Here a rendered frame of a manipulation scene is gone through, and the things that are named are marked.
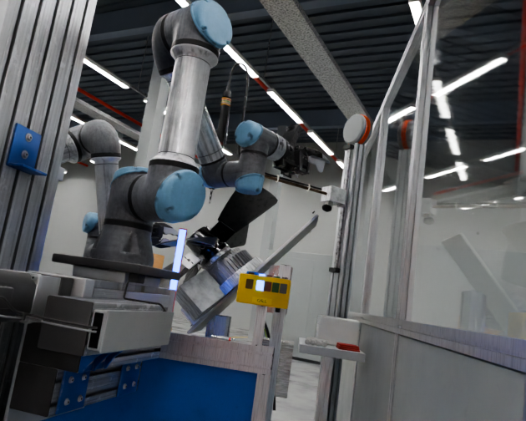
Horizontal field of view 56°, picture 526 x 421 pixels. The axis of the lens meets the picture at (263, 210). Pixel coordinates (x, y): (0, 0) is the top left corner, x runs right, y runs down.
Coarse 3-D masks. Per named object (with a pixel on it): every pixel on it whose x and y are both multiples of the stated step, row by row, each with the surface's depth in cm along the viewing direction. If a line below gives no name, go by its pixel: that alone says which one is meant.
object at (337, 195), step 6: (330, 186) 229; (330, 192) 228; (336, 192) 230; (342, 192) 231; (324, 198) 231; (330, 198) 227; (336, 198) 229; (342, 198) 231; (336, 204) 234; (342, 204) 232
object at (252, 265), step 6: (258, 258) 199; (246, 264) 193; (252, 264) 194; (258, 264) 196; (240, 270) 191; (246, 270) 191; (252, 270) 192; (234, 276) 190; (228, 282) 189; (234, 282) 189; (222, 288) 190; (228, 288) 189
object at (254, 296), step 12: (240, 276) 152; (252, 276) 152; (264, 276) 152; (240, 288) 152; (252, 288) 152; (288, 288) 151; (240, 300) 151; (252, 300) 151; (264, 300) 151; (276, 300) 150; (288, 300) 151
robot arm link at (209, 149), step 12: (156, 24) 123; (156, 36) 122; (156, 48) 125; (156, 60) 128; (168, 60) 126; (168, 72) 128; (168, 84) 132; (204, 108) 134; (204, 120) 134; (204, 132) 135; (204, 144) 136; (216, 144) 138; (204, 156) 138; (216, 156) 138; (204, 168) 140; (216, 168) 139; (204, 180) 142; (216, 180) 140
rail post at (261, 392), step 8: (264, 376) 150; (256, 384) 149; (264, 384) 149; (256, 392) 149; (264, 392) 149; (256, 400) 148; (264, 400) 148; (256, 408) 148; (264, 408) 148; (256, 416) 147; (264, 416) 147
